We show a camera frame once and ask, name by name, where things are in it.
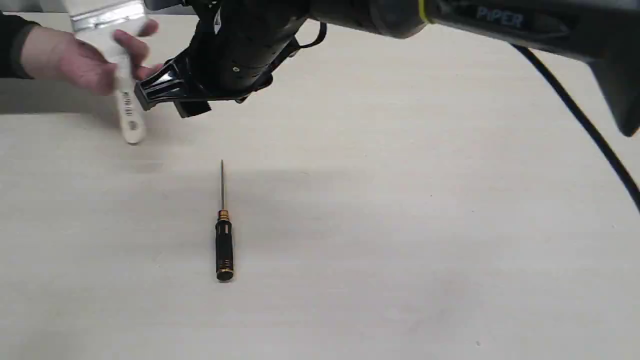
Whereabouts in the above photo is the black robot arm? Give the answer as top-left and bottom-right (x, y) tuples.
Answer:
(135, 0), (640, 137)

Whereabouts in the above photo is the person's bare hand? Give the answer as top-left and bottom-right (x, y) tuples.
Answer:
(47, 19), (162, 96)

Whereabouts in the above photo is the person's forearm black sleeve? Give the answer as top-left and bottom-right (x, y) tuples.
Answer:
(0, 13), (69, 80)

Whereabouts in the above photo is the wide wooden paint brush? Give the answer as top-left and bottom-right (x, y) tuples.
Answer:
(62, 0), (147, 145)

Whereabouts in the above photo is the black gold precision screwdriver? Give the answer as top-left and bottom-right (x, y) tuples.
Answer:
(215, 160), (234, 283)

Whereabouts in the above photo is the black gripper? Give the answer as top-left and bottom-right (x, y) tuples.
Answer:
(134, 0), (310, 119)

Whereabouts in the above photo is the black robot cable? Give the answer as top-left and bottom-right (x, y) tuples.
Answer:
(510, 43), (640, 211)

